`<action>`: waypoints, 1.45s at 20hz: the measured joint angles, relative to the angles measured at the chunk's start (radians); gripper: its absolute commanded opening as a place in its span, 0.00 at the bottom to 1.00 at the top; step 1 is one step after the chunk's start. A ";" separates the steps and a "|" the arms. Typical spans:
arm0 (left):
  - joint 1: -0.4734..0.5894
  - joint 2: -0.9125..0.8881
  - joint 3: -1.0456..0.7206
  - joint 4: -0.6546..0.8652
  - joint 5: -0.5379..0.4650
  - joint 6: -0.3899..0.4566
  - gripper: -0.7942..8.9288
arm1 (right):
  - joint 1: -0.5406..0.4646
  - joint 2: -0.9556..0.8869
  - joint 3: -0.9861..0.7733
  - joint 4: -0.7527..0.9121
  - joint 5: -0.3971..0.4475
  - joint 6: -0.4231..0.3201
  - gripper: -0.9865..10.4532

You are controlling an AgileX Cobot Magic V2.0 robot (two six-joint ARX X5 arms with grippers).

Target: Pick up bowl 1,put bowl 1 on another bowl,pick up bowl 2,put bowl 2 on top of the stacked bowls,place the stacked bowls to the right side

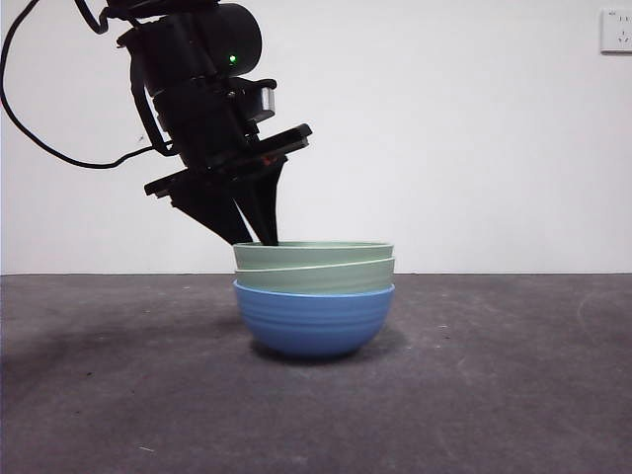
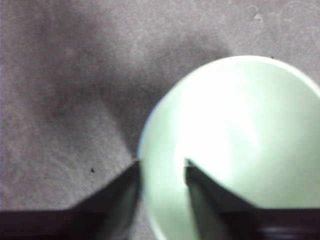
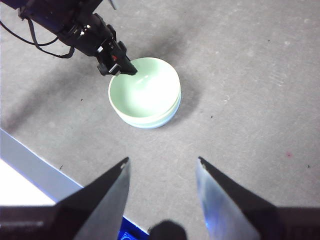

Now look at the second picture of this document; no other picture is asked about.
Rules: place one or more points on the green ribbed bowl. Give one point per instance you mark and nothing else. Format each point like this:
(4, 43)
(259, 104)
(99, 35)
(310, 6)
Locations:
(237, 125)

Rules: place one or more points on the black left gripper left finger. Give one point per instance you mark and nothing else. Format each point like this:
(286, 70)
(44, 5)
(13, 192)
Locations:
(75, 225)

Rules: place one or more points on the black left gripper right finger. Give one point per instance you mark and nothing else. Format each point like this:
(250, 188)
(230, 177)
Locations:
(237, 222)

